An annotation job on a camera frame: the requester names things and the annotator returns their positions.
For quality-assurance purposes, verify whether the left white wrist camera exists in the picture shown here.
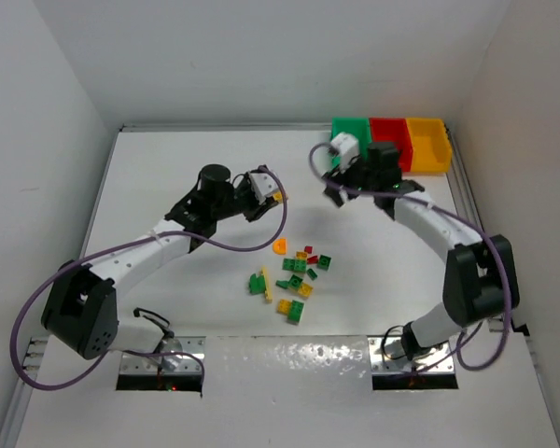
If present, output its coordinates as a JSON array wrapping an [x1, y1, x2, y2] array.
[[247, 165, 280, 205]]

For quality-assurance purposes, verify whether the long tan lego plate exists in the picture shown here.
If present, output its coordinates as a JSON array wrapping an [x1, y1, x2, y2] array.
[[261, 266, 273, 303]]

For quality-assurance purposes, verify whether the yellow green lego block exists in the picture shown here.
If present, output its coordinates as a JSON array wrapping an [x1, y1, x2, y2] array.
[[276, 300, 304, 325]]

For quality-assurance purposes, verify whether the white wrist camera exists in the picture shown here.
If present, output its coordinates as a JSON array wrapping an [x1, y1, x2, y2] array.
[[329, 133, 360, 172], [247, 165, 280, 205]]

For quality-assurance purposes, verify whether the red storage bin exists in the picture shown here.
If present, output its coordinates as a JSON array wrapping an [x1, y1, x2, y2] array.
[[369, 118, 413, 173]]

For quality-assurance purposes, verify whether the metal mounting plate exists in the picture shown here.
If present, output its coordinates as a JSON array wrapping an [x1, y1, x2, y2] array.
[[119, 337, 205, 376], [367, 336, 456, 374]]

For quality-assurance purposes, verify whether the green square lego brick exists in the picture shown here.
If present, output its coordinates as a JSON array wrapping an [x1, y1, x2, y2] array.
[[316, 255, 331, 271]]

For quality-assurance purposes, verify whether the green storage bin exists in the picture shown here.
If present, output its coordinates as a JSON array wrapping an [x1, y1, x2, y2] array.
[[330, 118, 371, 165]]

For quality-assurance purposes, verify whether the green lego plate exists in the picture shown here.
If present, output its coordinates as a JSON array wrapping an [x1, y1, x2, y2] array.
[[282, 258, 307, 273]]

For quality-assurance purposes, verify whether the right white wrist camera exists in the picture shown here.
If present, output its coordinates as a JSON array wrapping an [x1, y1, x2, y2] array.
[[329, 133, 360, 172]]

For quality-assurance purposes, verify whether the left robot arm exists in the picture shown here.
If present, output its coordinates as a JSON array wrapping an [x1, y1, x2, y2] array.
[[41, 164, 282, 360]]

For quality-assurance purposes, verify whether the yellow half-round lego brick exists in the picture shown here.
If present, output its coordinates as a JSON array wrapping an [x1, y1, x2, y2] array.
[[273, 238, 287, 255]]

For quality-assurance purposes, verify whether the yellow storage bin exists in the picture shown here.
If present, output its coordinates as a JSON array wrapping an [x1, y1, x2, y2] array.
[[406, 118, 453, 175]]

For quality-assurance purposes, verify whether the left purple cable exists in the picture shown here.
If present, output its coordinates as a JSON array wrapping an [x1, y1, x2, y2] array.
[[9, 167, 289, 390]]

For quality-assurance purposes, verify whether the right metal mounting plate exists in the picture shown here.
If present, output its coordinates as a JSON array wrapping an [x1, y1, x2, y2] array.
[[367, 336, 456, 374]]

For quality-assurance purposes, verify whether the green arch lego piece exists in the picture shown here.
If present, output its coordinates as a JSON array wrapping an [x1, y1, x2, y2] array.
[[248, 273, 265, 295]]

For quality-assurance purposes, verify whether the green and yellow lego stack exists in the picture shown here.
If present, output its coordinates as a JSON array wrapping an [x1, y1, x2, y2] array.
[[288, 274, 314, 299]]

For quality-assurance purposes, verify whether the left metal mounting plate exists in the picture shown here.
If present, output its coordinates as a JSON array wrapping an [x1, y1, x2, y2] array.
[[119, 337, 205, 376]]

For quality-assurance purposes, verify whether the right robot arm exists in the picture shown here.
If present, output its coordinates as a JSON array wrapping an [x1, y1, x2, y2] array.
[[317, 133, 520, 361]]

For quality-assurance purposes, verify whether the small green lego slope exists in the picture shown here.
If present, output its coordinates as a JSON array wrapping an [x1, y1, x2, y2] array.
[[306, 269, 318, 280]]

